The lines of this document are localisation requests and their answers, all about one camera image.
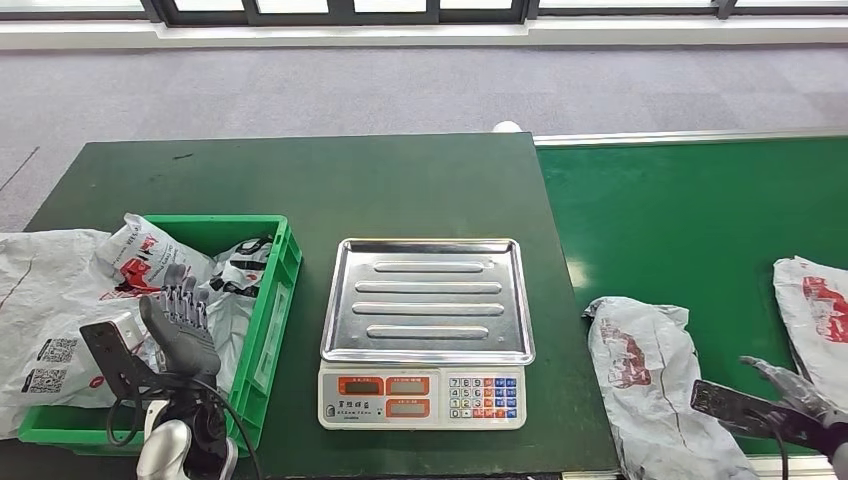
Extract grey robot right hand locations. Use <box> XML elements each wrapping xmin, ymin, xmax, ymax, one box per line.
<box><xmin>739</xmin><ymin>355</ymin><xmax>848</xmax><ymax>458</ymax></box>

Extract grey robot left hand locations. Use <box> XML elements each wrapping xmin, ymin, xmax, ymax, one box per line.
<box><xmin>139</xmin><ymin>263</ymin><xmax>223</xmax><ymax>380</ymax></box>

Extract grey parcel red picture dot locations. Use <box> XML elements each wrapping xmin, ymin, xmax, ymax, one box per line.
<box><xmin>773</xmin><ymin>256</ymin><xmax>848</xmax><ymax>412</ymax></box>

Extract grey parcel QR codes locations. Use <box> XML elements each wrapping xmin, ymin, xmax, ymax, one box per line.
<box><xmin>0</xmin><ymin>213</ymin><xmax>274</xmax><ymax>410</ymax></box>

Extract green conveyor belt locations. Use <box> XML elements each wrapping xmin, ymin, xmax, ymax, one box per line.
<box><xmin>536</xmin><ymin>137</ymin><xmax>848</xmax><ymax>458</ymax></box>

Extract white label on crate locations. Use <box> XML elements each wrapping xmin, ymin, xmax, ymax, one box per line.
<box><xmin>254</xmin><ymin>283</ymin><xmax>291</xmax><ymax>392</ymax></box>

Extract green plastic crate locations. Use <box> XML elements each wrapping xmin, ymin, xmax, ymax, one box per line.
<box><xmin>18</xmin><ymin>213</ymin><xmax>304</xmax><ymax>458</ymax></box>

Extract grey woven sack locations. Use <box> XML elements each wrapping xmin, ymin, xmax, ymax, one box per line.
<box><xmin>0</xmin><ymin>229</ymin><xmax>113</xmax><ymax>440</ymax></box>

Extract white electronic scale steel tray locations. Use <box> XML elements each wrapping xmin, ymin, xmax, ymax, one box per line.
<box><xmin>317</xmin><ymin>238</ymin><xmax>537</xmax><ymax>432</ymax></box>

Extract white window sill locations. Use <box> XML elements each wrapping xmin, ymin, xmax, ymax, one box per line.
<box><xmin>0</xmin><ymin>17</ymin><xmax>848</xmax><ymax>50</ymax></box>

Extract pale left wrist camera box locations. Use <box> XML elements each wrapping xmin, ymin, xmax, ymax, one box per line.
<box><xmin>99</xmin><ymin>312</ymin><xmax>144</xmax><ymax>352</ymax></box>

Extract silver conveyor side rail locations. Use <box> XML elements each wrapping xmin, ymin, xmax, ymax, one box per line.
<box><xmin>563</xmin><ymin>453</ymin><xmax>848</xmax><ymax>480</ymax></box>
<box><xmin>533</xmin><ymin>127</ymin><xmax>848</xmax><ymax>148</ymax></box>

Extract black left camera bracket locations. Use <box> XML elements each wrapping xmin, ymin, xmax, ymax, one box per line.
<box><xmin>79</xmin><ymin>321</ymin><xmax>200</xmax><ymax>402</ymax></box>

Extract dark window frame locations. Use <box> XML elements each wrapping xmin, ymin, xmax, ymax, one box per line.
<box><xmin>152</xmin><ymin>0</ymin><xmax>848</xmax><ymax>26</ymax></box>

